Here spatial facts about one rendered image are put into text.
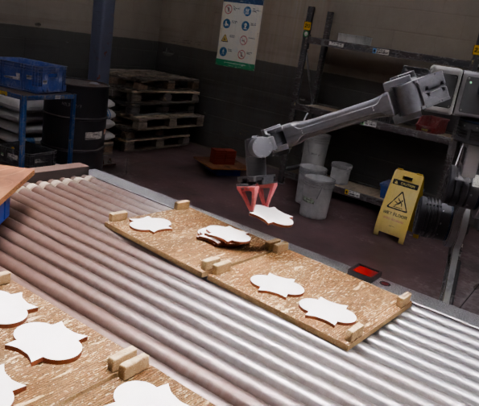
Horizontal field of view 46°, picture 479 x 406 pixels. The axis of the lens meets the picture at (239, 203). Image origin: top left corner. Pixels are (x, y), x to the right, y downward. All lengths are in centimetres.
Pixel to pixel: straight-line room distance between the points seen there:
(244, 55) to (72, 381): 643
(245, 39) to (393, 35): 187
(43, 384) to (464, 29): 561
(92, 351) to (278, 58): 609
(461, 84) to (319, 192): 328
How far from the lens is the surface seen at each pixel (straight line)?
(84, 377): 103
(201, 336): 120
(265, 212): 160
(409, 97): 146
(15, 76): 474
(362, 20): 652
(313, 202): 520
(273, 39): 702
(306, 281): 150
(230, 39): 737
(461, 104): 203
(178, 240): 163
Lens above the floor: 153
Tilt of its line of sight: 17 degrees down
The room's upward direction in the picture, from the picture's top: 9 degrees clockwise
